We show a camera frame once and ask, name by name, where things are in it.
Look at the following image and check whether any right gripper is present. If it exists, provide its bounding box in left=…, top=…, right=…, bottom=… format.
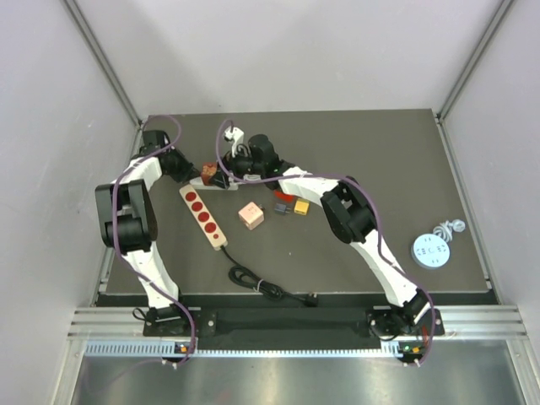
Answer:
left=208, top=143, right=265, bottom=192

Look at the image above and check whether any dark red cube adapter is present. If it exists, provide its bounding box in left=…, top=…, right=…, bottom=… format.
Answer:
left=201, top=162, right=218, bottom=186

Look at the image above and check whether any white power strip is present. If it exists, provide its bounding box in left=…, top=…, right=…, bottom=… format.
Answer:
left=189, top=173, right=240, bottom=191

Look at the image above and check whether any pink cube deer adapter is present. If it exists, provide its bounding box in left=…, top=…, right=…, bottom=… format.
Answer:
left=238, top=202, right=264, bottom=230

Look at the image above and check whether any beige strip with red sockets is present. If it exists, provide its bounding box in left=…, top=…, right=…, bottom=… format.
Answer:
left=179, top=185, right=228, bottom=251

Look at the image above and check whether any small grey plug adapter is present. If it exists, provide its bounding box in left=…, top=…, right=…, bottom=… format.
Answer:
left=273, top=203, right=291, bottom=215

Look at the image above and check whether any orange red cube socket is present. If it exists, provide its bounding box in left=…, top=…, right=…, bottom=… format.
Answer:
left=273, top=190, right=295, bottom=203

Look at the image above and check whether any gold USB charger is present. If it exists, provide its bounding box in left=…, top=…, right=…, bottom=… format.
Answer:
left=294, top=198, right=310, bottom=215

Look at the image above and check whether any light blue round socket base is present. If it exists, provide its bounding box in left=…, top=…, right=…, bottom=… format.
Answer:
left=411, top=234, right=451, bottom=270

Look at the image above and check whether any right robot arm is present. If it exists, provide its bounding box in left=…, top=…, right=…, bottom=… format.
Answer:
left=215, top=124, right=436, bottom=338

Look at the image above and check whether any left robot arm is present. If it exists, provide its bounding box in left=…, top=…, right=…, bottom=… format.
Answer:
left=94, top=130, right=200, bottom=336

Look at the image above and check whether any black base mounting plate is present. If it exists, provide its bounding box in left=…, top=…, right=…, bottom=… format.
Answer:
left=132, top=305, right=444, bottom=338

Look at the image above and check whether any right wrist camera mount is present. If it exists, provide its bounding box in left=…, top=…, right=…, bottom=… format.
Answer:
left=223, top=125, right=245, bottom=158

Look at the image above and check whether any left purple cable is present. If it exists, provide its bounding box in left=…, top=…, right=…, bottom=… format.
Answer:
left=111, top=114, right=199, bottom=368

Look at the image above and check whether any black coiled power cable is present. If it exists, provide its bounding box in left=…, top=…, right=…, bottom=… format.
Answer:
left=221, top=246, right=320, bottom=308

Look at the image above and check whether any slotted cable duct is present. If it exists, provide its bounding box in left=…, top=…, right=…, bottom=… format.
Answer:
left=84, top=340, right=421, bottom=359

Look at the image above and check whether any light blue cable with plug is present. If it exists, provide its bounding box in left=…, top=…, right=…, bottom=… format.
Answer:
left=432, top=218, right=467, bottom=244

